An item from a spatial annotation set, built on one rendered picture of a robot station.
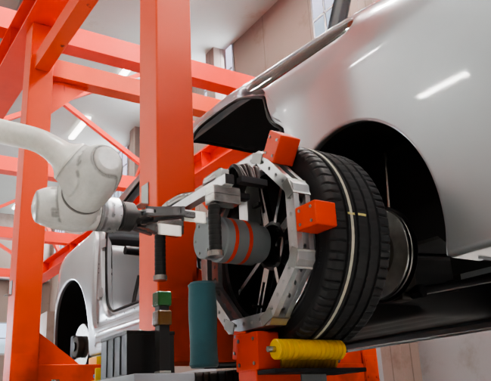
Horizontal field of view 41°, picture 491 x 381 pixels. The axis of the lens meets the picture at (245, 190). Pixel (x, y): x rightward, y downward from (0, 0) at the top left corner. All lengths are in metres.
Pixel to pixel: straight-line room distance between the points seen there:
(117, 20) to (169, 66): 8.51
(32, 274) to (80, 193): 2.75
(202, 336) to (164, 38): 1.25
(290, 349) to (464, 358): 5.05
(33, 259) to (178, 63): 1.97
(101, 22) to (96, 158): 9.80
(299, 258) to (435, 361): 5.38
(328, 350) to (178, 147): 0.99
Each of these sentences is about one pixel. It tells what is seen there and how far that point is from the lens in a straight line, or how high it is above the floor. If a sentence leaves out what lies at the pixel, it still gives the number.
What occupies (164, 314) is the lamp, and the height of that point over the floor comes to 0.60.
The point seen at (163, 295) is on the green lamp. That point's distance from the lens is 1.74.
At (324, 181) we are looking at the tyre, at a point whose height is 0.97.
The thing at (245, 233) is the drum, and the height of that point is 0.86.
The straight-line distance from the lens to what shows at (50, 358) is 4.18.
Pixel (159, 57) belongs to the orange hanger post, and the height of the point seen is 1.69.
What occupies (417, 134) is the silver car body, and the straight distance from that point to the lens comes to 2.12.
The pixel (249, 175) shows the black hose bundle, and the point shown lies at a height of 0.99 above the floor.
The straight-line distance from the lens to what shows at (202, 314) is 2.01.
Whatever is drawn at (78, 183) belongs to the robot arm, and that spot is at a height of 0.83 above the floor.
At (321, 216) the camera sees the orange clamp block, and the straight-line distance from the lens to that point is 1.77.
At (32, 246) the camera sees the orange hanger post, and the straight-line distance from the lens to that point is 4.24.
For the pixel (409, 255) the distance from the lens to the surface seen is 2.24.
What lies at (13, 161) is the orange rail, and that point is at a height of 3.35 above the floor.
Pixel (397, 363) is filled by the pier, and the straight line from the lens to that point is 7.13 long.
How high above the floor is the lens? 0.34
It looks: 19 degrees up
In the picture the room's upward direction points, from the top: 3 degrees counter-clockwise
